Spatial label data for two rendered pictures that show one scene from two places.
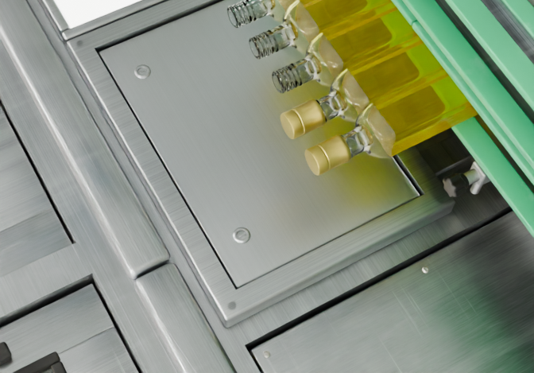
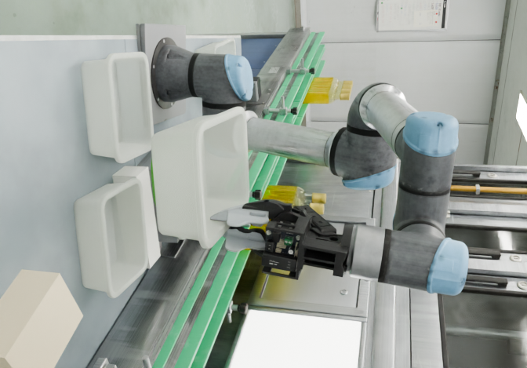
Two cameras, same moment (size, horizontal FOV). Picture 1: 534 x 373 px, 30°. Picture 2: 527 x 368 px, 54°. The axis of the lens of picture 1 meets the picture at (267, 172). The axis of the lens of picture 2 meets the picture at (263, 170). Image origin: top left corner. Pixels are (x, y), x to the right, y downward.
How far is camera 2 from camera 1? 1.88 m
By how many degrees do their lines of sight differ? 81
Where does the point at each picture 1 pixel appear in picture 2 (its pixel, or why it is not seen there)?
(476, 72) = (263, 177)
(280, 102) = not seen: hidden behind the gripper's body
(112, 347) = not seen: hidden behind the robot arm
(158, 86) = (341, 284)
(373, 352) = (336, 207)
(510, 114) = (267, 168)
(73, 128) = (387, 287)
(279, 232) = (339, 229)
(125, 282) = not seen: hidden behind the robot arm
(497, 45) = (263, 156)
